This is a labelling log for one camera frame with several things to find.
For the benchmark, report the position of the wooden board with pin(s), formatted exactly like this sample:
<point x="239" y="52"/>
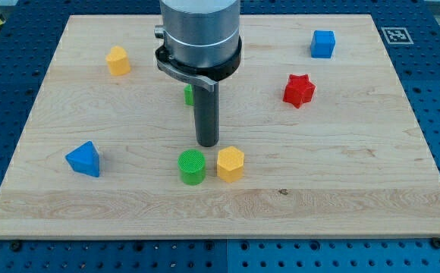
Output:
<point x="352" y="163"/>

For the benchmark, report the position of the blue triangle block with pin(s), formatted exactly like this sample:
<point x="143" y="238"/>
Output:
<point x="85" y="159"/>

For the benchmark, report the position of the blue cube block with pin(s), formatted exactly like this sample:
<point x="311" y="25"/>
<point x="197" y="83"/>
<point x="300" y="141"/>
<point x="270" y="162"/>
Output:
<point x="323" y="44"/>

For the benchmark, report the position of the yellow heart block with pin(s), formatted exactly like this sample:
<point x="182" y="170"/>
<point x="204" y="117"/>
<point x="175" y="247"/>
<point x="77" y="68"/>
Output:
<point x="117" y="61"/>

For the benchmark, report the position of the fiducial marker tag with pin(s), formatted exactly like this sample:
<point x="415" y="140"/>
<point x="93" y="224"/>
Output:
<point x="397" y="36"/>

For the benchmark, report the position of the green block behind rod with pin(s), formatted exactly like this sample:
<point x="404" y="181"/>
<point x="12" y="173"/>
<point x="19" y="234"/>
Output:
<point x="188" y="95"/>

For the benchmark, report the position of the green cylinder block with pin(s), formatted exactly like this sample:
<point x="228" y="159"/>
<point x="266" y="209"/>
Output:
<point x="192" y="167"/>

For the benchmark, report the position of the yellow hexagon block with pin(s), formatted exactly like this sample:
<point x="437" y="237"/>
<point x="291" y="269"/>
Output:
<point x="230" y="164"/>

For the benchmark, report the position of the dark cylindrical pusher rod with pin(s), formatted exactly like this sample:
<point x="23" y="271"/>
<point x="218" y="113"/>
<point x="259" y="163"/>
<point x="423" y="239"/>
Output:
<point x="206" y="116"/>

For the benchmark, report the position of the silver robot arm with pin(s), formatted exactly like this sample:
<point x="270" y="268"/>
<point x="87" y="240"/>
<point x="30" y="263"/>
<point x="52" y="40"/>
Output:
<point x="201" y="47"/>

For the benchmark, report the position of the red star block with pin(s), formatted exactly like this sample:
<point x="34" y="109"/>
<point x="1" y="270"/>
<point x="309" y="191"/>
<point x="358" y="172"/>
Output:
<point x="299" y="90"/>

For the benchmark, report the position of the black tool mounting bracket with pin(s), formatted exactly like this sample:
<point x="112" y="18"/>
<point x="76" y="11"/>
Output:
<point x="204" y="77"/>

